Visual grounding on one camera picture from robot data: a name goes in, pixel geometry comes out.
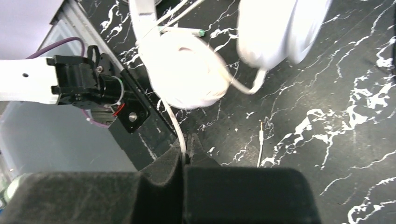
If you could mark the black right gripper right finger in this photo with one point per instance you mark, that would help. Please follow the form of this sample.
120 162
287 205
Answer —
243 195

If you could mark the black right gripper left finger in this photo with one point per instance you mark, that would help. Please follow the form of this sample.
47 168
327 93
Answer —
150 196

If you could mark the white beige headphones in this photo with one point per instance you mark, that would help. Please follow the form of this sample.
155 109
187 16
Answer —
186 73

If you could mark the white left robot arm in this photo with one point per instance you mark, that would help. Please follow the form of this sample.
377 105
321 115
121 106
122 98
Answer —
46 80

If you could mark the white green capped pen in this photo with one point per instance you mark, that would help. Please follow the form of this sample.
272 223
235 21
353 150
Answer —
194 31

